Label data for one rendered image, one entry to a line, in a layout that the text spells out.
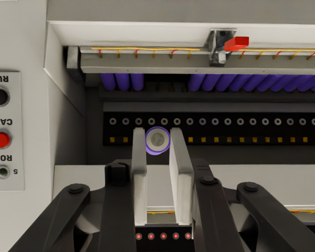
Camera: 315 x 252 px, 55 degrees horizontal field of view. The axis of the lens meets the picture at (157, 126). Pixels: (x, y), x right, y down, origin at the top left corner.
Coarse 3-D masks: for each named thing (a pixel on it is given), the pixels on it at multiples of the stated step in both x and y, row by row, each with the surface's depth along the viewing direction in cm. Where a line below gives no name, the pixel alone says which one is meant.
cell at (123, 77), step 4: (116, 76) 40; (120, 76) 39; (124, 76) 39; (128, 76) 41; (116, 80) 42; (120, 80) 40; (124, 80) 41; (128, 80) 42; (120, 84) 42; (124, 84) 42; (128, 84) 43; (120, 88) 44; (124, 88) 44
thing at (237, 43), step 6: (240, 36) 26; (246, 36) 26; (228, 42) 27; (234, 42) 26; (240, 42) 26; (246, 42) 26; (222, 48) 30; (228, 48) 28; (234, 48) 27; (240, 48) 27; (222, 54) 32; (222, 60) 32
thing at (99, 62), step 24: (96, 48) 34; (120, 48) 34; (144, 48) 34; (168, 48) 34; (192, 48) 34; (96, 72) 37; (120, 72) 37; (144, 72) 37; (168, 72) 37; (192, 72) 37; (216, 72) 37; (240, 72) 37; (264, 72) 37; (288, 72) 37; (312, 72) 37
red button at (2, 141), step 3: (0, 132) 30; (3, 132) 30; (0, 135) 30; (3, 135) 30; (6, 135) 30; (0, 138) 30; (3, 138) 30; (6, 138) 30; (0, 141) 30; (3, 141) 30; (6, 141) 30; (0, 144) 30; (3, 144) 30; (6, 144) 31; (0, 147) 31
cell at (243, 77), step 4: (236, 76) 41; (240, 76) 40; (244, 76) 40; (248, 76) 39; (232, 80) 43; (236, 80) 42; (240, 80) 41; (244, 80) 41; (232, 84) 43; (236, 84) 43; (240, 84) 42; (232, 88) 44; (236, 88) 44
